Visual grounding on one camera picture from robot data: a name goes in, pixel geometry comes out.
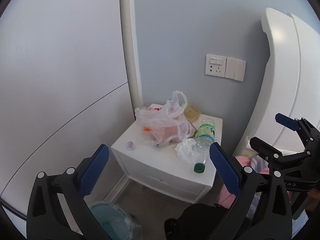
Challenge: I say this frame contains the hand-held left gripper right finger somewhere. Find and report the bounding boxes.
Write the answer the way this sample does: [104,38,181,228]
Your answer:
[207,142,293,240]

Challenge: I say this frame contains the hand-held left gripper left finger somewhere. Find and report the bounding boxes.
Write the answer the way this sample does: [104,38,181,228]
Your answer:
[26,144,113,240]

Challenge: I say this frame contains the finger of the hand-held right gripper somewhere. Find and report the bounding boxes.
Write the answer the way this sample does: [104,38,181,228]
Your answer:
[249,136,309,167]
[275,113,320,153]

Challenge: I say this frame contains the clear plastic bottle green cap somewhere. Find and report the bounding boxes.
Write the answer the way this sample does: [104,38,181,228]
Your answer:
[193,118,216,174]

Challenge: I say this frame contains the white tissue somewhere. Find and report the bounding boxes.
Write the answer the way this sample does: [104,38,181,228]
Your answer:
[174,138,198,164]

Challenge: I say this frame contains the teal trash bin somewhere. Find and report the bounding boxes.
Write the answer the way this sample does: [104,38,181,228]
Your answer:
[89,201,140,240]

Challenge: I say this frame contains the rose gold cosmetic box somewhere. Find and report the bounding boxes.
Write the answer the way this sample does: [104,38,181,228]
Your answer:
[184,104,201,122]

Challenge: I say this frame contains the clear plastic bag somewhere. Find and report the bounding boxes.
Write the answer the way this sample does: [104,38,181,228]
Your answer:
[135,90,198,148]

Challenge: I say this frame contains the pink floral bedding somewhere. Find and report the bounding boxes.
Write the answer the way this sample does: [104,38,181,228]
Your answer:
[217,155,272,210]

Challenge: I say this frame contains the white baseboard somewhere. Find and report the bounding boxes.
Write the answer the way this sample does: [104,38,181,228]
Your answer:
[106,174,132,204]

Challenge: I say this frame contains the white bed headboard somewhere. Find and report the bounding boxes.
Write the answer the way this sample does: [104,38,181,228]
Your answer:
[231,7,320,155]

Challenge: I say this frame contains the black trousers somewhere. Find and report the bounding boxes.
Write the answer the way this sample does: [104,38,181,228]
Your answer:
[164,203,240,240]

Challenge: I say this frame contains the white nightstand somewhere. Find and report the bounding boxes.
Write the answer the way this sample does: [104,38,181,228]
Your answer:
[111,103,223,204]

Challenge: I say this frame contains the clear bin liner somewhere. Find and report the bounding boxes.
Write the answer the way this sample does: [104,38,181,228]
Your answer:
[122,214,143,240]

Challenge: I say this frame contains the white wall switch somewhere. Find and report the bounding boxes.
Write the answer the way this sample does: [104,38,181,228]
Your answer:
[224,57,246,82]

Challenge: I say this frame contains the white wall socket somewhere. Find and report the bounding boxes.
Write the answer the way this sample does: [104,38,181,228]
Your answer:
[205,54,227,77]

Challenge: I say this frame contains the black wall strip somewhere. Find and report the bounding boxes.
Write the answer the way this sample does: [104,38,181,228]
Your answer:
[0,196,27,222]

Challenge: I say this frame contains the white vertical wall trim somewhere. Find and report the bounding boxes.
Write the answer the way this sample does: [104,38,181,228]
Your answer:
[119,0,143,108]

